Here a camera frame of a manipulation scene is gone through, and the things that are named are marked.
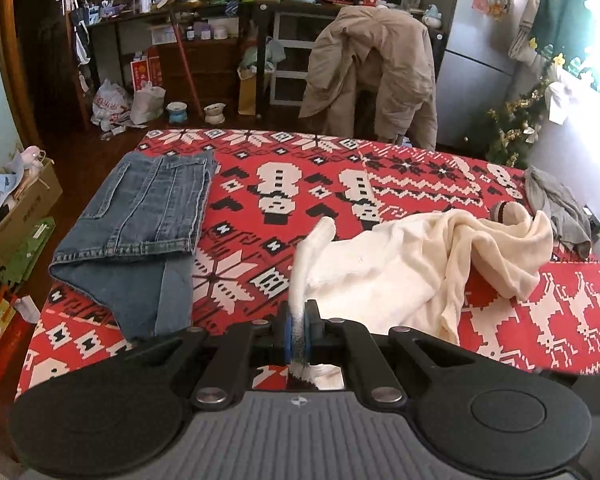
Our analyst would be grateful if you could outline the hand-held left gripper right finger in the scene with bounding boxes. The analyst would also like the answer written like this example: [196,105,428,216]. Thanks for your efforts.
[304,300,473,406]

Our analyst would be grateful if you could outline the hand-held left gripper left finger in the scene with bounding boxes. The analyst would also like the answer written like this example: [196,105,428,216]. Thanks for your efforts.
[130,305,294,409]

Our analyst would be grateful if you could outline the white knitted vest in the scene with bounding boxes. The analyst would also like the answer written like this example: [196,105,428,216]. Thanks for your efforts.
[287,202,554,378]

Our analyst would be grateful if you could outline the red patterned blanket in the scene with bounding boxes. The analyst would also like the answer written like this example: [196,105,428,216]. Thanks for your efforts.
[15,127,600,401]

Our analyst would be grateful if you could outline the blue denim jeans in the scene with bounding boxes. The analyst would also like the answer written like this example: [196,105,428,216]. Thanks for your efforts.
[49,151,218,343]

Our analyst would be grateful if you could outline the yellow paper bag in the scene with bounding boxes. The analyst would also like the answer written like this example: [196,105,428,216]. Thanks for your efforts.
[237,67,258,116]

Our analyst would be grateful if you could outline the white drawer unit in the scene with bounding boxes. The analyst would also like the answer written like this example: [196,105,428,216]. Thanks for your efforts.
[269,10,326,107]

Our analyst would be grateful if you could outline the plain white bag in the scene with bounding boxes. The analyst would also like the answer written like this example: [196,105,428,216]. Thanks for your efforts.
[130,85,167,125]

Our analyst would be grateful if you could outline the green paper bag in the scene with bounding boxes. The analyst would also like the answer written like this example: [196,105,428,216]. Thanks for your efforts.
[5,217,56,286]

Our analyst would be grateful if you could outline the grey garment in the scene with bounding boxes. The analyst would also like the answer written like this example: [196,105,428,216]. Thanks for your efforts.
[524,165,593,261]

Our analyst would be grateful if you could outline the dark cluttered desk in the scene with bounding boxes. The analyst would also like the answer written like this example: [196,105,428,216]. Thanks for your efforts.
[70,0,261,121]

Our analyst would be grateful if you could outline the cardboard box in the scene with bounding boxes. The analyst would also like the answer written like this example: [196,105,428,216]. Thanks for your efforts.
[0,157,63,248]

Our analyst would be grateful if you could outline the beige jacket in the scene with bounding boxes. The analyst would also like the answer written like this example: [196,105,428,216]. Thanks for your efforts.
[299,5,438,151]

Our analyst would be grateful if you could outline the small christmas tree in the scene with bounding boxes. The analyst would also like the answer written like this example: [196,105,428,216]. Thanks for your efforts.
[485,80,553,168]

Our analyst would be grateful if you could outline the red box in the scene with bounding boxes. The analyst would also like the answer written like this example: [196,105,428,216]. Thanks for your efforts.
[131,50,163,92]

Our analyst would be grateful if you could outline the silver refrigerator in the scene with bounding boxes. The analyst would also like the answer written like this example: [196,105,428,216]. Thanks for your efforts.
[432,0,536,153]

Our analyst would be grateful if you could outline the hanging white navy cloth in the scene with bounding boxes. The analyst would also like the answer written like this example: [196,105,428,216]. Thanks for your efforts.
[74,20,92,67]

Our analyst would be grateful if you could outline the dark wooden door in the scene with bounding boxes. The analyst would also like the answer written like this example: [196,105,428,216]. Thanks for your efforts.
[12,0,91,136]

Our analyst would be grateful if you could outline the green printed curtain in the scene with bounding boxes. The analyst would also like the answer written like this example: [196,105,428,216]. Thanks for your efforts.
[527,0,600,103]

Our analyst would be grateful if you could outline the red broom handle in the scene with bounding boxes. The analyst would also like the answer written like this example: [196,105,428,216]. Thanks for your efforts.
[169,7,204,116]

